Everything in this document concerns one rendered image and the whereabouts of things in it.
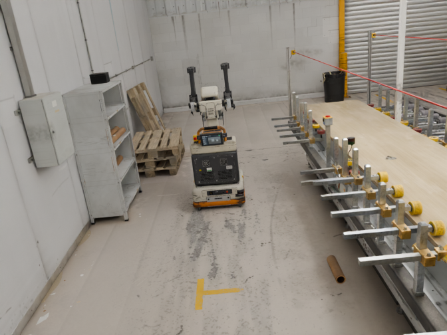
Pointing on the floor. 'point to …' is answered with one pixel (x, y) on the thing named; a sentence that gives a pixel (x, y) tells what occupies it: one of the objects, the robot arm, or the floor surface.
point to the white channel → (400, 59)
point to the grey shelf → (102, 148)
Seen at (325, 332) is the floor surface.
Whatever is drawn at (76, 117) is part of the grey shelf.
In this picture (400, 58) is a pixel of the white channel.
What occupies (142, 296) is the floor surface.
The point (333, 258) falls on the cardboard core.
